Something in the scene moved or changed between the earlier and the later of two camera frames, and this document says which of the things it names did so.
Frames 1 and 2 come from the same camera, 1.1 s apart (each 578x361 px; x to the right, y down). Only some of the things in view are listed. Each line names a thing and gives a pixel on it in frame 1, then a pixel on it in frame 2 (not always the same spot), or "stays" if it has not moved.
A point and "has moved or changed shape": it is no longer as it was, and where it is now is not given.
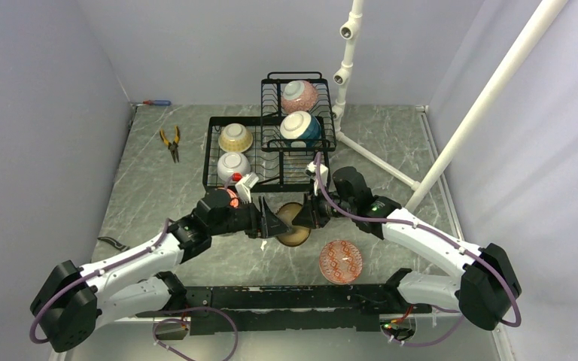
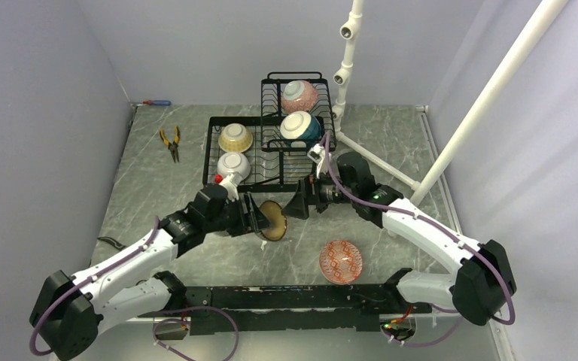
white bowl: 231,163 stays
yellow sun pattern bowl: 235,138 stays
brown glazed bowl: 295,236 has moved or changed shape
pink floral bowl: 298,95 stays
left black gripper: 265,220 stays
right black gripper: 305,216 -> 298,206
